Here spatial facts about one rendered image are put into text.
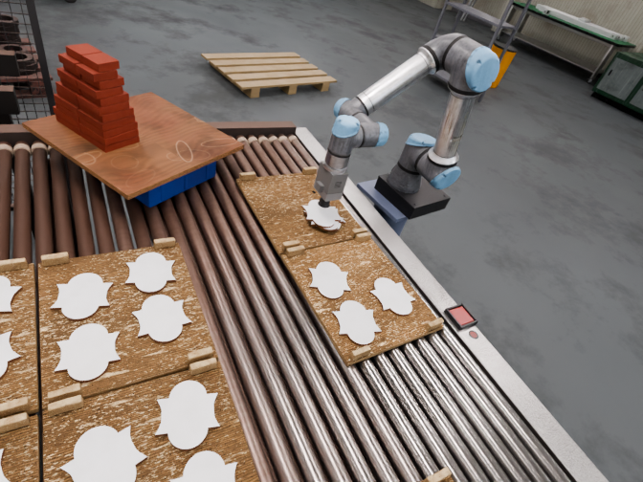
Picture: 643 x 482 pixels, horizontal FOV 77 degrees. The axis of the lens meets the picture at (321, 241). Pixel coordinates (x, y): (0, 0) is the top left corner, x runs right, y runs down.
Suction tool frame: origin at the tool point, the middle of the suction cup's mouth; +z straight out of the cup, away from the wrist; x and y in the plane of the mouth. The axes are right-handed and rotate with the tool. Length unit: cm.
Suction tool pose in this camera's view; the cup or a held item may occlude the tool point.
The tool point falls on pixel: (323, 204)
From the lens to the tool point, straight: 140.0
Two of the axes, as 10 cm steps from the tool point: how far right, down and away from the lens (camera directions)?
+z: -2.3, 7.3, 6.4
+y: 4.7, 6.6, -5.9
